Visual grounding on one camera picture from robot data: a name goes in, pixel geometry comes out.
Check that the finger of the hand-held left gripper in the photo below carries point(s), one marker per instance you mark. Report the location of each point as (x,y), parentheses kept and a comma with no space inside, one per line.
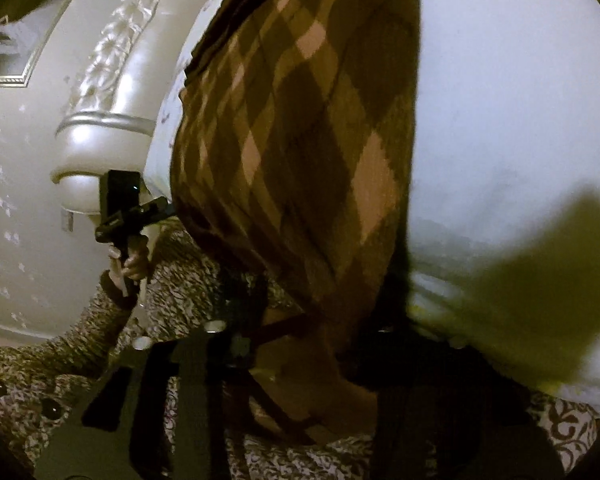
(159,210)

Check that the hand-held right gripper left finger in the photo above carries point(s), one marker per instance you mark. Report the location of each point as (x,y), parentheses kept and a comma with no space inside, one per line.
(200,385)

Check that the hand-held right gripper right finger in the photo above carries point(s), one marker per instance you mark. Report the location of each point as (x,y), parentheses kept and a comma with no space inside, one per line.
(430,410)

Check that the brown argyle knit garment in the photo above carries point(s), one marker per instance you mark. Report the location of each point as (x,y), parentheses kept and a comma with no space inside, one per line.
(300,135)

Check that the person's left forearm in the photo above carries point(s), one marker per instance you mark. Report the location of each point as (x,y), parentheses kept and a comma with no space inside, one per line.
(95,320)

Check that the person's left hand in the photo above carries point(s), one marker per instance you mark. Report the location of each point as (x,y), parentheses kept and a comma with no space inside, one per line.
(134,265)

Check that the white tufted headboard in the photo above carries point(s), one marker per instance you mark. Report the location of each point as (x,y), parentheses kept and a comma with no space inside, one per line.
(120,85)

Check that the silver framed wall picture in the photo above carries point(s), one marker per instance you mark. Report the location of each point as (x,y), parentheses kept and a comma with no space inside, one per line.
(15,35)

